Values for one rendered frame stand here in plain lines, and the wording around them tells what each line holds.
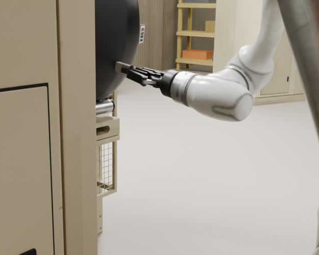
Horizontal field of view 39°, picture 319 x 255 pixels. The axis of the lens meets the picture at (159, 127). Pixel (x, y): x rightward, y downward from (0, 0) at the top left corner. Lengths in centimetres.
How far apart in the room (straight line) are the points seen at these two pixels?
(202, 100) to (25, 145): 74
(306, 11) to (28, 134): 39
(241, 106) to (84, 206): 66
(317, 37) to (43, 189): 39
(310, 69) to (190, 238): 205
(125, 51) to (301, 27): 82
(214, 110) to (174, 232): 159
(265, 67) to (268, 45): 7
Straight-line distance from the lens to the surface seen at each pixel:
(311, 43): 64
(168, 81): 122
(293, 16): 66
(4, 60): 44
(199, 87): 115
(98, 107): 150
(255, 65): 121
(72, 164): 51
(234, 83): 115
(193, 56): 954
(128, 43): 139
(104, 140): 152
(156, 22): 899
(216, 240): 261
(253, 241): 264
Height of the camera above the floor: 122
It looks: 14 degrees down
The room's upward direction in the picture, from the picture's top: 1 degrees clockwise
